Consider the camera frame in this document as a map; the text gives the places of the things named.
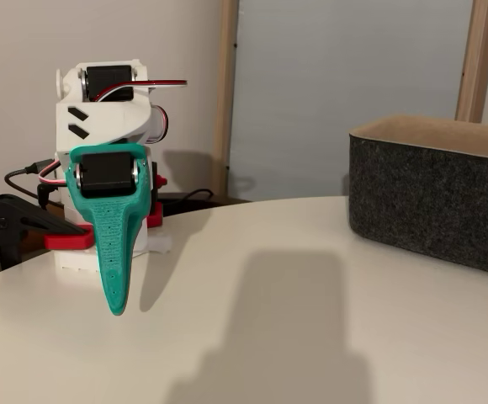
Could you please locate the white studded base plate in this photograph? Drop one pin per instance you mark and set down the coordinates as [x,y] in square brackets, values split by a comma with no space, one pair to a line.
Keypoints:
[71,261]

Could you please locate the teal gripper black servo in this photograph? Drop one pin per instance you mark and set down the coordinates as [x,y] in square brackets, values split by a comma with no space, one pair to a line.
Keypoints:
[106,173]

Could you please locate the light wooden post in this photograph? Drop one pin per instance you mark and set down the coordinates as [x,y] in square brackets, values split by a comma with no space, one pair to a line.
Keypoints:
[225,105]
[477,63]

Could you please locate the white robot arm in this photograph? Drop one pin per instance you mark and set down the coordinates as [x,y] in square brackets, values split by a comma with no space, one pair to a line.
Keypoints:
[105,113]

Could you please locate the dark grey felt basket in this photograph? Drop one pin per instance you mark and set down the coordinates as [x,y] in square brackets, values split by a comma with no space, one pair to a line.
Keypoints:
[429,202]

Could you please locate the black clamp red pad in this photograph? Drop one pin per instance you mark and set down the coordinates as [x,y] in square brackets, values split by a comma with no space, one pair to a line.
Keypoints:
[4,219]

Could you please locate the grey panel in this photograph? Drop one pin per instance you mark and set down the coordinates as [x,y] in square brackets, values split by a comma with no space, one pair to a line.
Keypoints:
[345,84]

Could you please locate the black clamp red trigger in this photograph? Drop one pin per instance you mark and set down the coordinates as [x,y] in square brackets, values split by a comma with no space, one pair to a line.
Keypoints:
[155,216]

